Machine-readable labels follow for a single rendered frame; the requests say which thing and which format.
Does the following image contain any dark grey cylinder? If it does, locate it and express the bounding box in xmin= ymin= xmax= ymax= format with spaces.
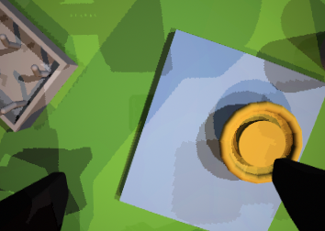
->
xmin=320 ymin=39 xmax=325 ymax=70

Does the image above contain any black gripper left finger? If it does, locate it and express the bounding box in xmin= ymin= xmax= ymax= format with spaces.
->
xmin=0 ymin=171 xmax=69 ymax=231

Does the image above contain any light blue square mat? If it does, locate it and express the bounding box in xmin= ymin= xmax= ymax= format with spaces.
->
xmin=119 ymin=30 xmax=325 ymax=231

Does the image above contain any orange-yellow round plate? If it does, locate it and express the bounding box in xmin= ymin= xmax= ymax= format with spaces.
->
xmin=219 ymin=101 xmax=303 ymax=183

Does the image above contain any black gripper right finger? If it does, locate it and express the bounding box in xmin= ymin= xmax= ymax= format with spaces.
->
xmin=271 ymin=158 xmax=325 ymax=231

